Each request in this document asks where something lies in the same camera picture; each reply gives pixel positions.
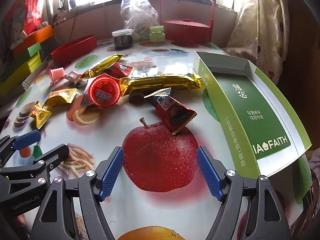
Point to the orange box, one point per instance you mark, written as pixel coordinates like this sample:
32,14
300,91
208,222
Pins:
32,39

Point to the red lidded jelly cup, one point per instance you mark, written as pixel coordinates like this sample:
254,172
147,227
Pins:
103,91

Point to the green cardboard box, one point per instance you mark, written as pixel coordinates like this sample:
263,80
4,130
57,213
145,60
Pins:
262,110

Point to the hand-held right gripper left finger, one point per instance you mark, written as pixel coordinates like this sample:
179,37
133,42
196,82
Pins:
112,173

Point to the long gold snack bar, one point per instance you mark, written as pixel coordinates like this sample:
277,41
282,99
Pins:
102,66
162,83

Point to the cream patterned curtain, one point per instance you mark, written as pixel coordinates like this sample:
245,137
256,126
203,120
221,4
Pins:
262,30

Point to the clear jar with dark contents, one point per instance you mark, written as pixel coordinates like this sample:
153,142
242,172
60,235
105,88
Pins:
122,40

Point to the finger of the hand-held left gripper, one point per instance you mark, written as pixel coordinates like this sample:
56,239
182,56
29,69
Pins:
53,153
27,138

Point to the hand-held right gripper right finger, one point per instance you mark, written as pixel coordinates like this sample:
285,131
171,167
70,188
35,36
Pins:
208,173

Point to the clear plastic bag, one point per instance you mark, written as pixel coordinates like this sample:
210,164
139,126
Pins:
138,15

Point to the green plastic jar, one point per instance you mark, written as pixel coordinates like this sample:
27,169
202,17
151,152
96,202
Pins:
157,33

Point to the red plum candy packet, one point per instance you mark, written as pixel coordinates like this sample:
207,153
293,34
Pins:
172,113
122,70

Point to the red plastic bowl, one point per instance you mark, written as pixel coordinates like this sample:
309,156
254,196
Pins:
75,47

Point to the small white red candy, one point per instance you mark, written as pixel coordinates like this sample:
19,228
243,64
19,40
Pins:
72,76

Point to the small pink jelly cup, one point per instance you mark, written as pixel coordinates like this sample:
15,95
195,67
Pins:
56,74

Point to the yellow snack packet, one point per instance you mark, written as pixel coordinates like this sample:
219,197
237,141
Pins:
40,115
61,96

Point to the red snack bag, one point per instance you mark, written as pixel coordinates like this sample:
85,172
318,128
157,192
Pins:
35,7

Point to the small green box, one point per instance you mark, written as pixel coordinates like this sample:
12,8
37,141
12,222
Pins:
33,49

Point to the yellow green box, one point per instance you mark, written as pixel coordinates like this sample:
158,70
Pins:
35,62

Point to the silver red snack packet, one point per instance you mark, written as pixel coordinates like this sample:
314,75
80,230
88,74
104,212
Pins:
84,101

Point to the long green box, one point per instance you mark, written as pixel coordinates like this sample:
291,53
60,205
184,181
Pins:
15,76

